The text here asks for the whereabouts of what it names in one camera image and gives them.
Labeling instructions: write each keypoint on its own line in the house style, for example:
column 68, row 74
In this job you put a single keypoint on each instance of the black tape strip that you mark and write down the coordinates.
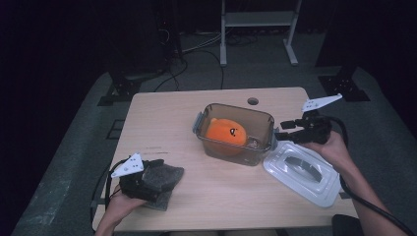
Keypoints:
column 97, row 202

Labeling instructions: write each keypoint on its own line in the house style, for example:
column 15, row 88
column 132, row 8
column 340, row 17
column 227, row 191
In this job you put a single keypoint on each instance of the person's left hand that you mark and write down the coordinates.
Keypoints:
column 121, row 208

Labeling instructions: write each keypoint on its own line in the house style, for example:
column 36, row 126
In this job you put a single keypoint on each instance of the grey fluffy cloth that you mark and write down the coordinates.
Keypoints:
column 164, row 177

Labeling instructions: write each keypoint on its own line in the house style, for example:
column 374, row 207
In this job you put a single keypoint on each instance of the white box lid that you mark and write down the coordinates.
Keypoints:
column 301, row 173

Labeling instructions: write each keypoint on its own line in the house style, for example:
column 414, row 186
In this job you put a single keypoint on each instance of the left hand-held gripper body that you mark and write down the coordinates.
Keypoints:
column 131, row 183

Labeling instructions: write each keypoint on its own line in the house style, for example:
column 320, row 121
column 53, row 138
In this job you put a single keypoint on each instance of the black chair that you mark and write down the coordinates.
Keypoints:
column 347, row 226

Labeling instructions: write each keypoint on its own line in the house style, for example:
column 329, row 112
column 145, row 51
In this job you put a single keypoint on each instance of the white metal stand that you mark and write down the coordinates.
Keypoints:
column 259, row 19

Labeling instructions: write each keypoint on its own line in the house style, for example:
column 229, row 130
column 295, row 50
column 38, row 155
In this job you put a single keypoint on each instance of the black tape square outline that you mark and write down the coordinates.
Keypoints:
column 113, row 129

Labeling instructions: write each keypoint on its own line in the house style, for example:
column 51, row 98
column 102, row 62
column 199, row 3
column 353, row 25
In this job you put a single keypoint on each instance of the orange plush toy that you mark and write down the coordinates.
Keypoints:
column 226, row 134

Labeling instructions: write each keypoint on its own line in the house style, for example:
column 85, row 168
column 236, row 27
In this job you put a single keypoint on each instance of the person's right hand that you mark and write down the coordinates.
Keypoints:
column 334, row 154

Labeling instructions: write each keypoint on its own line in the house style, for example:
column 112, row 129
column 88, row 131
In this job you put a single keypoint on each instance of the clear grey storage box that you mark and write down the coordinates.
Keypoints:
column 259, row 124

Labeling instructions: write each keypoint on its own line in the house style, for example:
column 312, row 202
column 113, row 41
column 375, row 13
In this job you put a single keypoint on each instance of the black stand base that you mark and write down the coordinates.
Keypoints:
column 344, row 87
column 124, row 87

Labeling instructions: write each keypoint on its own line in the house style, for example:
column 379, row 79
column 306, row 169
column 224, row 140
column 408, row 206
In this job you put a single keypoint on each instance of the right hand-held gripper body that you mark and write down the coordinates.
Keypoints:
column 316, row 129

